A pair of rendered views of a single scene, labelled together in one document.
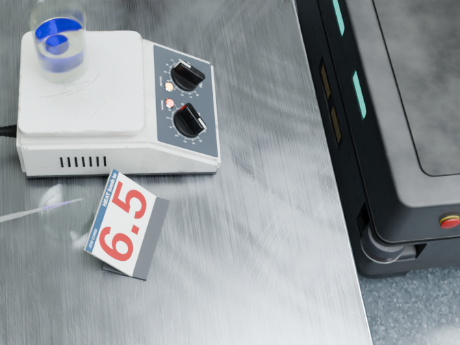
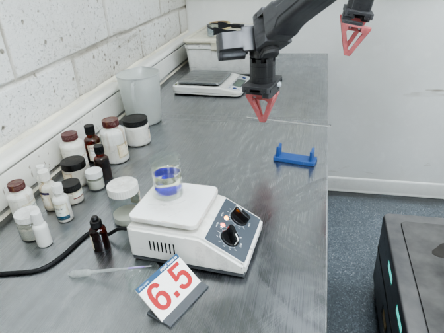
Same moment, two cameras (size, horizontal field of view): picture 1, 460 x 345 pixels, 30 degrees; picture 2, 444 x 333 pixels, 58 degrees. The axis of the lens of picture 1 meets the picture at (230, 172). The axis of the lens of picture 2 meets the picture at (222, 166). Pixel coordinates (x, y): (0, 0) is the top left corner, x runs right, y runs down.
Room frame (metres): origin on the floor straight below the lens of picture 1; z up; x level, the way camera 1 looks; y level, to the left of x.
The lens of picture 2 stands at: (0.03, -0.22, 1.21)
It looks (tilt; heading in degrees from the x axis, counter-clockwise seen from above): 29 degrees down; 33
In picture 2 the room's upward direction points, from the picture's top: 3 degrees counter-clockwise
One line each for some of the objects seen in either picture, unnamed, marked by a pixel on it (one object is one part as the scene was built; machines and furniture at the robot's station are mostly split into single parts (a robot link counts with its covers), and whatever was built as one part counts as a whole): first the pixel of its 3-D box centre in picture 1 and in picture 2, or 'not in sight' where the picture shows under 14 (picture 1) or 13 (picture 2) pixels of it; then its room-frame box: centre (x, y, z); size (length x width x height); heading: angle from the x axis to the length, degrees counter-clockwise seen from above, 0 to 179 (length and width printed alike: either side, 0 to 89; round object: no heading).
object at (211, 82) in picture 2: not in sight; (213, 82); (1.24, 0.58, 0.77); 0.26 x 0.19 x 0.05; 103
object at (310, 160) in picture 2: not in sight; (295, 154); (0.84, 0.09, 0.77); 0.10 x 0.03 x 0.04; 97
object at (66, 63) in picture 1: (59, 44); (166, 176); (0.47, 0.18, 0.87); 0.06 x 0.05 x 0.08; 3
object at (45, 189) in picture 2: not in sight; (48, 189); (0.43, 0.46, 0.79); 0.03 x 0.03 x 0.09
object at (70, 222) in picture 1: (66, 211); (143, 276); (0.35, 0.15, 0.76); 0.06 x 0.06 x 0.02
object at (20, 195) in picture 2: not in sight; (22, 201); (0.37, 0.48, 0.79); 0.05 x 0.05 x 0.09
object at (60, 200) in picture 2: not in sight; (61, 201); (0.41, 0.41, 0.79); 0.03 x 0.03 x 0.08
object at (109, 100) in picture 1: (82, 81); (175, 203); (0.46, 0.16, 0.83); 0.12 x 0.12 x 0.01; 14
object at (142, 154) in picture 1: (110, 105); (191, 225); (0.47, 0.13, 0.79); 0.22 x 0.13 x 0.08; 104
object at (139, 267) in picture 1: (129, 224); (172, 288); (0.35, 0.09, 0.77); 0.09 x 0.06 x 0.04; 177
